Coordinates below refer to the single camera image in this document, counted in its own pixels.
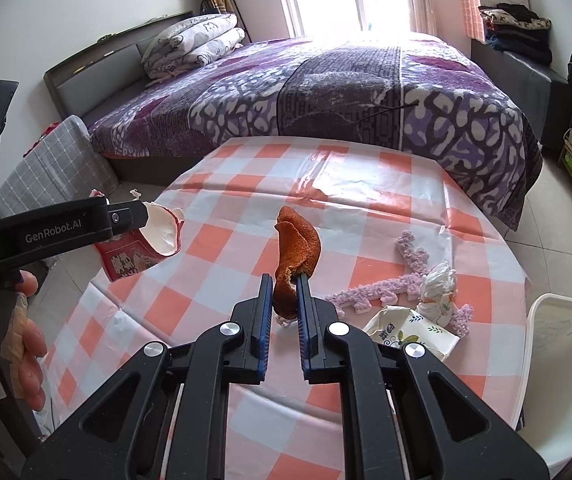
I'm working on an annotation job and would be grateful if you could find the person's left hand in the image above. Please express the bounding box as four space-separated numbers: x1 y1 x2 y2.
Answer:
1 269 49 411

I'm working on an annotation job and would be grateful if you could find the pile of dark clothes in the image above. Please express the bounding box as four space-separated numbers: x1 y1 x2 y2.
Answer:
478 2 552 66

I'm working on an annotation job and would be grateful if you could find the orange white checkered tablecloth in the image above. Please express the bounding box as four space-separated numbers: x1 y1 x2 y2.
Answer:
41 136 534 480

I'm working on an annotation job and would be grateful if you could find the dark bed frame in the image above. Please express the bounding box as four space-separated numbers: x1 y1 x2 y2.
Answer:
43 10 197 181

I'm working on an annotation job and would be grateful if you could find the crumpled white wrapper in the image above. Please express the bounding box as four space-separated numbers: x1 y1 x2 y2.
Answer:
418 260 459 323

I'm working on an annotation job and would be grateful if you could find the white plastic bin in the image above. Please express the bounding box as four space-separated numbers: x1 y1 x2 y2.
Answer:
513 292 572 476

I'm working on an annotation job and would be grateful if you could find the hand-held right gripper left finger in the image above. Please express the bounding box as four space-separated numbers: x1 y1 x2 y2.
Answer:
21 274 274 480

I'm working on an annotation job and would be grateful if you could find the pink storage box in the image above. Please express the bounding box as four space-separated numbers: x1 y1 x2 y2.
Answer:
458 0 529 41

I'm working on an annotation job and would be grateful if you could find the white leaf print paper carton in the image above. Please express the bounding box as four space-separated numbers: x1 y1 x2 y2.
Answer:
363 305 459 361

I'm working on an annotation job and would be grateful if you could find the purple patterned blanket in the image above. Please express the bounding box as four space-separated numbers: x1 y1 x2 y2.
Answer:
88 30 544 231

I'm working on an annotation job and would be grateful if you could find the red cloth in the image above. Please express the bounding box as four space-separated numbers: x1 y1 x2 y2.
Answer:
23 122 62 158

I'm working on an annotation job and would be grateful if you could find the purple fuzzy strip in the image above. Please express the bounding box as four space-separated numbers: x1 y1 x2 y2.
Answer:
326 230 472 336

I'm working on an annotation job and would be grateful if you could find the grey checked cushion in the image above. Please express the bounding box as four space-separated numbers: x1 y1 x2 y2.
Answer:
0 115 119 221

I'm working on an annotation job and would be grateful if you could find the folded grey white quilt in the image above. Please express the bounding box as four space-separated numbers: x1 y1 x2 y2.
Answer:
142 12 247 80

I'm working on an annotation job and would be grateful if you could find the dark storage bench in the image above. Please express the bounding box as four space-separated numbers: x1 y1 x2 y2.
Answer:
470 37 571 158

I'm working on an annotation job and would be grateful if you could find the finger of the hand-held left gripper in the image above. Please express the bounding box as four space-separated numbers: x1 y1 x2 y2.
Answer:
106 200 149 237

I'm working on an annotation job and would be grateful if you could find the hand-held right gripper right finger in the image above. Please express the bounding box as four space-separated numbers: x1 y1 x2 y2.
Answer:
296 271 551 480

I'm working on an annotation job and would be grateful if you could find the torn red snack packet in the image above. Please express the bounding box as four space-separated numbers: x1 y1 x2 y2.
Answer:
93 189 185 282

